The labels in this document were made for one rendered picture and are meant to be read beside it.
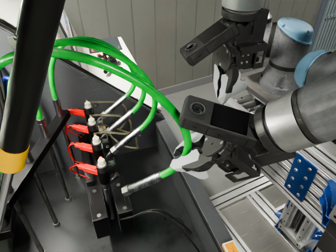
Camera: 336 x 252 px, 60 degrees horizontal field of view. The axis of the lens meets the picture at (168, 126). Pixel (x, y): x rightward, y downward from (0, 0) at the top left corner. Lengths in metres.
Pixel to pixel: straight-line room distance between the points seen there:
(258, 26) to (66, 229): 0.74
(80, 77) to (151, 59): 1.82
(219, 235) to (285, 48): 0.62
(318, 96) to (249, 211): 1.42
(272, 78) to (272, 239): 0.90
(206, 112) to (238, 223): 1.32
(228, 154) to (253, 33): 0.27
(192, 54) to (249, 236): 1.25
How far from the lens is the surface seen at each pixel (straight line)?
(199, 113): 0.40
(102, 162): 0.67
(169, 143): 0.96
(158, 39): 2.64
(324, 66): 0.53
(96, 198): 0.80
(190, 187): 0.84
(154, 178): 0.57
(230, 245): 0.74
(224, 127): 0.41
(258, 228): 1.70
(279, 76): 1.08
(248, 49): 0.60
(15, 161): 0.21
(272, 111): 0.39
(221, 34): 0.57
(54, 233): 0.95
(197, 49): 0.56
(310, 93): 0.38
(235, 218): 1.70
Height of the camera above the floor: 1.60
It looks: 39 degrees down
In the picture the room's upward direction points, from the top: straight up
